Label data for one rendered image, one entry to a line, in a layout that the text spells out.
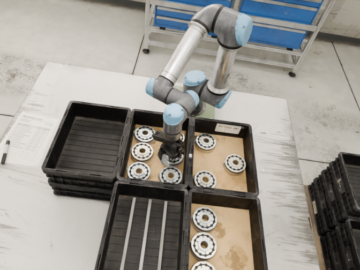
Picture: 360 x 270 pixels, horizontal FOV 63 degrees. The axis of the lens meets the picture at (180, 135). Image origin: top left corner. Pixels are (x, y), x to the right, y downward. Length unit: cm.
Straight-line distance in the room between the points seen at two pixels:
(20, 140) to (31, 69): 160
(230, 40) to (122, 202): 81
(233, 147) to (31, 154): 102
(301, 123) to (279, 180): 148
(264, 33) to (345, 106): 115
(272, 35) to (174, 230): 244
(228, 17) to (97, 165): 85
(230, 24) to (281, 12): 189
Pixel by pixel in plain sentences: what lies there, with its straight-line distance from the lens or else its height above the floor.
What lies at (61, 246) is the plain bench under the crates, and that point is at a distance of 139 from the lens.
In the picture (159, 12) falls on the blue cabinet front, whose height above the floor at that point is 48.
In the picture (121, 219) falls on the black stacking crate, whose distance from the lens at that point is 125.
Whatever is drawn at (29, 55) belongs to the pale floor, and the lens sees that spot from 340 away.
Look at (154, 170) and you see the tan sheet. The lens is 136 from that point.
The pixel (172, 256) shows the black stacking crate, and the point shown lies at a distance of 121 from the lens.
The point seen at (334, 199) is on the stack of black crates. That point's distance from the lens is 213.
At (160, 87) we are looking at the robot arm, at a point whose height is 118.
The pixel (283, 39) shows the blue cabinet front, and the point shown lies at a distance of 329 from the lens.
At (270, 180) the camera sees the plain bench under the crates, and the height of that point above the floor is 70.
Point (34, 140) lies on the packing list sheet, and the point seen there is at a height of 70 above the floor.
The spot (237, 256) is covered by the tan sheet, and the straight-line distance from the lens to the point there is 126.
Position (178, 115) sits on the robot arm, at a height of 120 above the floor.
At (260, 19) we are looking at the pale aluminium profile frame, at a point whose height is 59.
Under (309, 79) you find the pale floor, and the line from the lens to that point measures 364.
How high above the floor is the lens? 199
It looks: 51 degrees down
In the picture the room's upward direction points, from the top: 11 degrees clockwise
